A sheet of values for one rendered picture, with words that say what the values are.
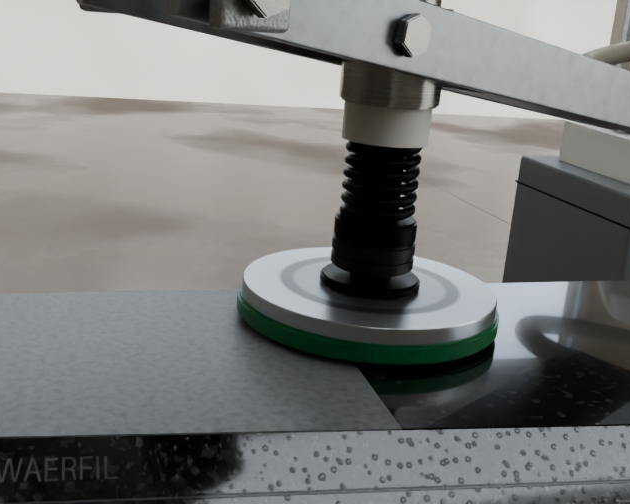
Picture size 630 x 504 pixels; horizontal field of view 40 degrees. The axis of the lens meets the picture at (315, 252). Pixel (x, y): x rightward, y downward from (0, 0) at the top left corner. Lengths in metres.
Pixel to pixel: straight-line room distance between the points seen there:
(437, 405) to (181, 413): 0.17
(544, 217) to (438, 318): 1.21
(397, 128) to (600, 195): 1.07
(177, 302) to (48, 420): 0.23
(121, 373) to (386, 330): 0.19
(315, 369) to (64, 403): 0.18
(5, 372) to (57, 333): 0.08
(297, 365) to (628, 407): 0.24
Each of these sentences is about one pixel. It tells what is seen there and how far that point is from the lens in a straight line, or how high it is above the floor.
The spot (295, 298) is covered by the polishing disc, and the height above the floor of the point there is 0.86.
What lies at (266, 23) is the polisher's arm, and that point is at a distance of 0.50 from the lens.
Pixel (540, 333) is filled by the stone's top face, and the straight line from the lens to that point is 0.77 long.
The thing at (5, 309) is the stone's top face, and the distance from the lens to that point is 0.73.
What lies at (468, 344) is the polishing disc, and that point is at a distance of 0.67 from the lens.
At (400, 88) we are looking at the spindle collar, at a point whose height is 1.02.
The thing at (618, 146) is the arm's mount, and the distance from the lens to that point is 1.77.
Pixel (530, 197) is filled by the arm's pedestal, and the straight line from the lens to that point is 1.91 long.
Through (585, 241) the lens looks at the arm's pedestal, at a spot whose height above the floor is 0.68.
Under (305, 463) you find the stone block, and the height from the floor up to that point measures 0.81.
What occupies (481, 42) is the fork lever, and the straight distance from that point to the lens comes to 0.68.
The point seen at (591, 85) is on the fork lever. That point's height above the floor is 1.03.
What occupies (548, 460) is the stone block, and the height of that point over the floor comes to 0.81.
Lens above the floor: 1.08
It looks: 16 degrees down
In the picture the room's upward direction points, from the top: 5 degrees clockwise
